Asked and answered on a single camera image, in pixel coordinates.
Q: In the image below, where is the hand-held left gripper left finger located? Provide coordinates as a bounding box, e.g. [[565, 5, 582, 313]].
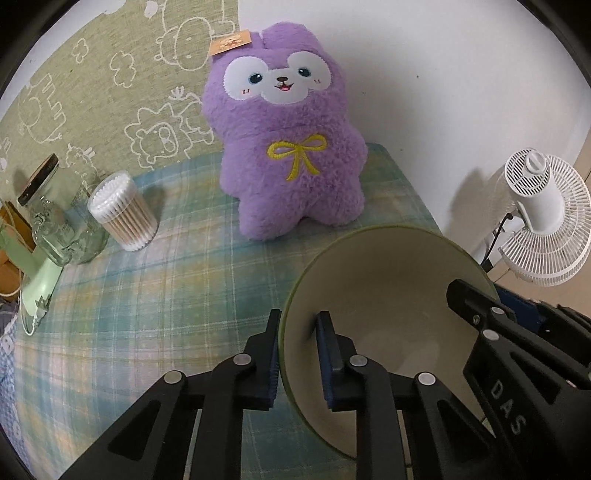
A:
[[60, 308, 283, 480]]

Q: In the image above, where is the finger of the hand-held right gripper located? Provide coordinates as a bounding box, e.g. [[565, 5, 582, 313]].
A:
[[445, 279, 591, 480], [496, 286, 591, 381]]

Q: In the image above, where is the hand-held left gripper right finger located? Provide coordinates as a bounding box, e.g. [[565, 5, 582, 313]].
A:
[[315, 311, 509, 480]]

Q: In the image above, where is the cream bowl with dark rim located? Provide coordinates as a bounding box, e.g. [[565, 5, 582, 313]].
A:
[[279, 224, 497, 460]]

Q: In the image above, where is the white fan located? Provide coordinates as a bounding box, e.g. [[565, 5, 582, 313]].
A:
[[499, 147, 591, 287]]

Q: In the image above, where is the plaid tablecloth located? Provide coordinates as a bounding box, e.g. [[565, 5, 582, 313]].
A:
[[0, 143, 444, 480]]

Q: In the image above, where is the purple plush toy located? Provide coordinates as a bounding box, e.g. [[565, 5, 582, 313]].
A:
[[202, 22, 369, 241]]

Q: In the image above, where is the cotton swab container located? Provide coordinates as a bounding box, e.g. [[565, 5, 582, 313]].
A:
[[88, 170, 159, 252]]

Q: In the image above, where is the green desk fan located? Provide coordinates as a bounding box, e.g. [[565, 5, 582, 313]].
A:
[[0, 222, 65, 337]]

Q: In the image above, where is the glass jar with dark lid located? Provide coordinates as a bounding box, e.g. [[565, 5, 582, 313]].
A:
[[17, 154, 110, 266]]

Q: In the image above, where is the blue checked blanket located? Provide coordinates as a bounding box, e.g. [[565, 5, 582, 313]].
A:
[[0, 295, 19, 384]]

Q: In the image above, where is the wooden chair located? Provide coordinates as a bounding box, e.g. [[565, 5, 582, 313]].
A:
[[0, 198, 24, 296]]

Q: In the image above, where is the green printed cloth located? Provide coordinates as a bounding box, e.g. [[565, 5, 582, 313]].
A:
[[0, 0, 241, 185]]

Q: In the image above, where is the black fan cable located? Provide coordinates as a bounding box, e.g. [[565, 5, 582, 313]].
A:
[[480, 210, 518, 271]]

